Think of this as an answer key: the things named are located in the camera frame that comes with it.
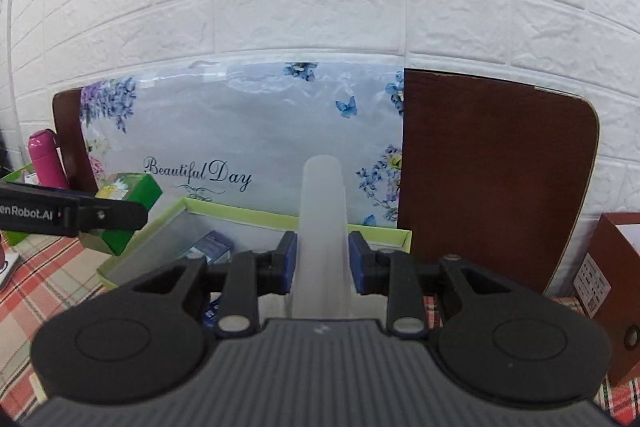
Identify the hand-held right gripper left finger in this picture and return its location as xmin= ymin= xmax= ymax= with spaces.
xmin=132 ymin=231 xmax=299 ymax=341

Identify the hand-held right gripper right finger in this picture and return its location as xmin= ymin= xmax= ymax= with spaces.
xmin=348 ymin=231 xmax=516 ymax=339

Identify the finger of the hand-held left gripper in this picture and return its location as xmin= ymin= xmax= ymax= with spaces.
xmin=77 ymin=196 xmax=149 ymax=241

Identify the green floral box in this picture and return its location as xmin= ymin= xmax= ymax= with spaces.
xmin=79 ymin=172 xmax=164 ymax=257

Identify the translucent white tube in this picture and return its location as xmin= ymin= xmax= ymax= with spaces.
xmin=292 ymin=155 xmax=354 ymax=321

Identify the light green cardboard box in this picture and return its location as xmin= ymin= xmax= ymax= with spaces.
xmin=96 ymin=196 xmax=414 ymax=324

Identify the blue medicine box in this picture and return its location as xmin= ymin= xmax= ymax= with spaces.
xmin=187 ymin=230 xmax=235 ymax=265

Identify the green open box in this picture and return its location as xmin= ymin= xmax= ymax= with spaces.
xmin=0 ymin=165 xmax=42 ymax=249

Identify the pink thermos bottle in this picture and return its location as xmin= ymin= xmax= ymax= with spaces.
xmin=28 ymin=129 xmax=71 ymax=191

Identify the white round device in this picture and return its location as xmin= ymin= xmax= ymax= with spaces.
xmin=0 ymin=247 xmax=22 ymax=294

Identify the plaid tablecloth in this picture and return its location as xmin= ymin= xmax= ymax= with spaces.
xmin=0 ymin=234 xmax=640 ymax=427

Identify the floral plastic bag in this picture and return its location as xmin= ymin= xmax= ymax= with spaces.
xmin=79 ymin=60 xmax=405 ymax=229

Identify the brown shoebox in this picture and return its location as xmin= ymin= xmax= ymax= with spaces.
xmin=572 ymin=212 xmax=640 ymax=389

